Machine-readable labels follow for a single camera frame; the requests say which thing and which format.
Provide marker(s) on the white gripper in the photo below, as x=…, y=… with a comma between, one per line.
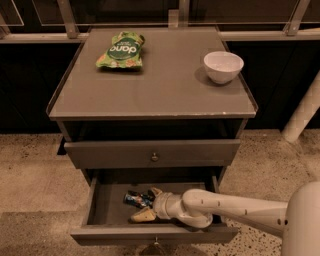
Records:
x=161, y=204

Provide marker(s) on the crushed redbull can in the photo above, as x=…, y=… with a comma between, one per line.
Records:
x=139, y=200

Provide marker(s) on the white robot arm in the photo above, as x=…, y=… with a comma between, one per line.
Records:
x=296, y=221

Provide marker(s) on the brass upper drawer knob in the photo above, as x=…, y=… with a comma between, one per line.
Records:
x=154, y=157

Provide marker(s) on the brass drawer knob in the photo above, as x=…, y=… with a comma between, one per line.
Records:
x=154, y=157
x=154, y=249

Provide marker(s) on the brass middle drawer knob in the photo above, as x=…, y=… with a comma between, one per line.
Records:
x=154, y=249

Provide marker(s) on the grey open middle drawer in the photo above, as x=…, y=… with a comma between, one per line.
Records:
x=107, y=219

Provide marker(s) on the grey closed upper drawer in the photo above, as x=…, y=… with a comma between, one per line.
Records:
x=137, y=154

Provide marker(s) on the grey cabinet with glass top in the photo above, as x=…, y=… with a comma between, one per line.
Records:
x=170, y=98

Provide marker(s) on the white bowl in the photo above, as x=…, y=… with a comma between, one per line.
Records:
x=222, y=67

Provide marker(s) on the green snack bag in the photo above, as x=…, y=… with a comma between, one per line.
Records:
x=124, y=52

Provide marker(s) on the white diagonal post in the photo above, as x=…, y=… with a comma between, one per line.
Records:
x=304, y=112

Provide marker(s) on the metal railing frame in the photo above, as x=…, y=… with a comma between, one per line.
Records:
x=236, y=20

